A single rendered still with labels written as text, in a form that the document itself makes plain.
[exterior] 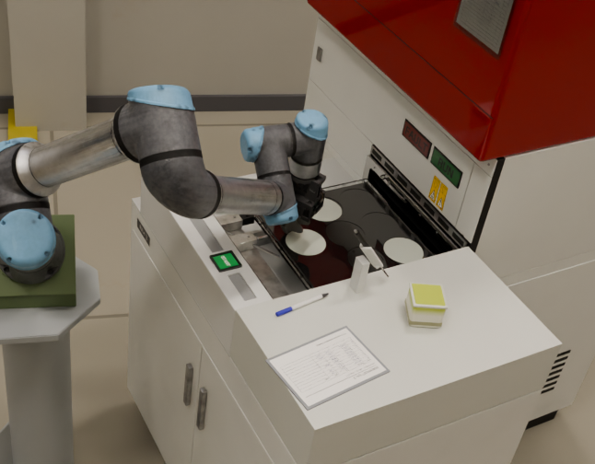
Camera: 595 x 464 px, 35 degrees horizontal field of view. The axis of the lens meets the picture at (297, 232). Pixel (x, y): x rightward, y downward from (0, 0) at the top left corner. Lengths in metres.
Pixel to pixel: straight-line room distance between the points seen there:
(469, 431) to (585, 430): 1.24
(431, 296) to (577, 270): 0.76
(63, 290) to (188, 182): 0.59
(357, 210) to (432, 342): 0.54
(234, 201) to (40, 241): 0.41
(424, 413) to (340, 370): 0.20
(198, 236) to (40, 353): 0.46
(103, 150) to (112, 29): 2.43
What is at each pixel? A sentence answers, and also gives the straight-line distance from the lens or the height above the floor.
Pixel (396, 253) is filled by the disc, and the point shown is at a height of 0.90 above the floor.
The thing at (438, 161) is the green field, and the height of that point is 1.10.
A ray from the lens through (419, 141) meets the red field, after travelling 2.39.
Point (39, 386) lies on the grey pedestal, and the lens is 2.40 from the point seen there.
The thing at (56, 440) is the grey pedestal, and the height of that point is 0.34.
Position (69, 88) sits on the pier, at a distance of 4.17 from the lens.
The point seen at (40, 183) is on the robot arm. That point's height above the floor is 1.19.
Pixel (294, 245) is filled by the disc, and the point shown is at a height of 0.90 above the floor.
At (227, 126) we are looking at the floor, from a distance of 4.37.
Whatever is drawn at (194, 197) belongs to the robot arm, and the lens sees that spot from 1.72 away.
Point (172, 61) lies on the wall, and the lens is 4.32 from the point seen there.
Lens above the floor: 2.35
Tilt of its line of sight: 38 degrees down
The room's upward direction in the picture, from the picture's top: 9 degrees clockwise
